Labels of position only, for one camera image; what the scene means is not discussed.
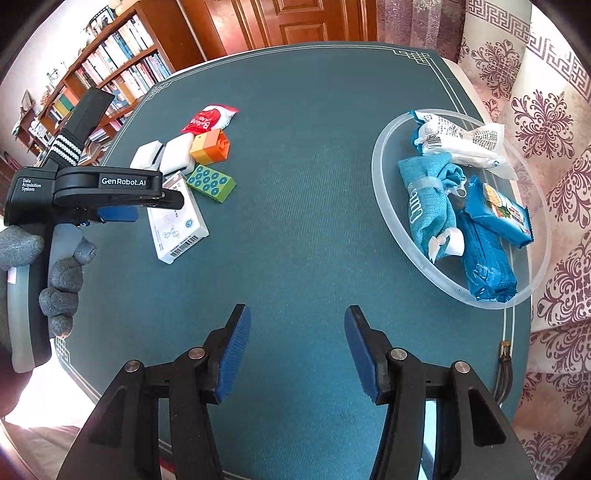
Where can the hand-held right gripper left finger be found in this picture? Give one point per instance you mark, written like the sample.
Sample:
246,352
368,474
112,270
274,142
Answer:
235,350

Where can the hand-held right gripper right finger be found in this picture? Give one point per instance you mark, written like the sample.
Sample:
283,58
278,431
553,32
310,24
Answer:
364,355

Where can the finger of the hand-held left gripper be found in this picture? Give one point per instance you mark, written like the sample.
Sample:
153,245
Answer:
166,199
117,213

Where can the white medicine box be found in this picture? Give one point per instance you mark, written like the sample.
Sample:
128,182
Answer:
178,235

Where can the white sponge block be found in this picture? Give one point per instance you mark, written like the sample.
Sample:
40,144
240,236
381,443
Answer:
147,154
175,154

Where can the green studded toy block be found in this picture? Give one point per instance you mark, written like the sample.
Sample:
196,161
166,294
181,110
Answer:
210,182

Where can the orange yellow toy block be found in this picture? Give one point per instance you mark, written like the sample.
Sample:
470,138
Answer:
210,147

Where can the red glue packet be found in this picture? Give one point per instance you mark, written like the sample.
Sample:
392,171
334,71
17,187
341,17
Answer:
205,121

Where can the clear round plate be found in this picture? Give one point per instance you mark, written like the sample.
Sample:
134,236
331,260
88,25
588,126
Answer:
388,184

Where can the person's left hand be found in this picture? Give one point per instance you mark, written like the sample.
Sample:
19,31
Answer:
64,281

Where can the teal table mat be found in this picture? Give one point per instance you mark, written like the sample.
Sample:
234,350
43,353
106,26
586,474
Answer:
300,230

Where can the blue cloth pouch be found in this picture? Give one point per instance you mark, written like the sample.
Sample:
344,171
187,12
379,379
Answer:
425,207

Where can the rows of books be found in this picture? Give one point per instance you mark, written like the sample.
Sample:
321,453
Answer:
115,46

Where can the wooden bookshelf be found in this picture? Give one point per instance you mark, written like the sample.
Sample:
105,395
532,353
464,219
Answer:
159,32

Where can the blue picture snack packet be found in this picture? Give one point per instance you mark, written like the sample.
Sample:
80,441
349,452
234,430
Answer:
498,212

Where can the wooden door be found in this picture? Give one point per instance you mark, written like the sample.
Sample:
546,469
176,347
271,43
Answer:
277,23

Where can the white snack packet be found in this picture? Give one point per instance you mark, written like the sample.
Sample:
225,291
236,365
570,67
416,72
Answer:
466,143

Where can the white purple floral curtain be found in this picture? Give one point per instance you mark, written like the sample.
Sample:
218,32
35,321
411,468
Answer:
545,115

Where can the sheer purple curtain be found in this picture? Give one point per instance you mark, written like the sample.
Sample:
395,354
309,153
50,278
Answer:
415,27

